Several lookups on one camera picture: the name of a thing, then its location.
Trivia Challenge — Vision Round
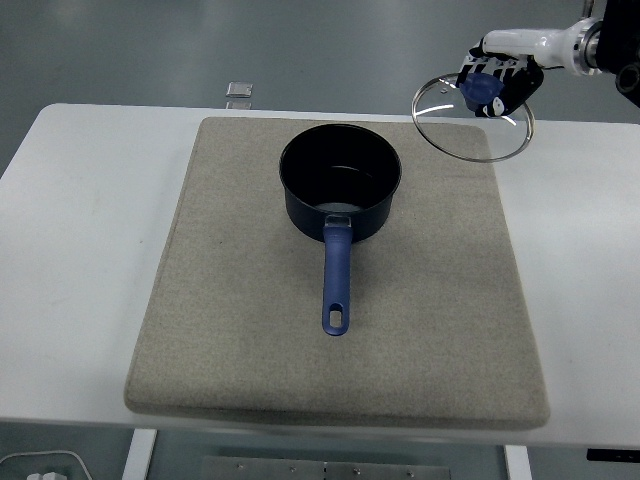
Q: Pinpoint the small black bar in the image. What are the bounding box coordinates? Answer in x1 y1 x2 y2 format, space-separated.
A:
585 448 640 463

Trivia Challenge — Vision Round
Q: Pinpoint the glass pot lid blue knob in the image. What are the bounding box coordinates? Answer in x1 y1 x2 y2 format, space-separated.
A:
410 71 536 164

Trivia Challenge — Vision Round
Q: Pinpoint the beige fabric mat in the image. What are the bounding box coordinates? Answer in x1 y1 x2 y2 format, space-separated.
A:
123 116 552 432

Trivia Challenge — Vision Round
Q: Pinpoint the dark blue saucepan long handle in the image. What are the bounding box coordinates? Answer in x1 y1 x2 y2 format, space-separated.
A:
278 123 404 337

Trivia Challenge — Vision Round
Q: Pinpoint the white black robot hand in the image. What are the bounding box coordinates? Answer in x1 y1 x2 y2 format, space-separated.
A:
458 19 585 119

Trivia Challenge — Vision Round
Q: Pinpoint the white table leg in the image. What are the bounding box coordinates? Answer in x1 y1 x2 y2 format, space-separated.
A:
121 428 159 480
501 443 533 480

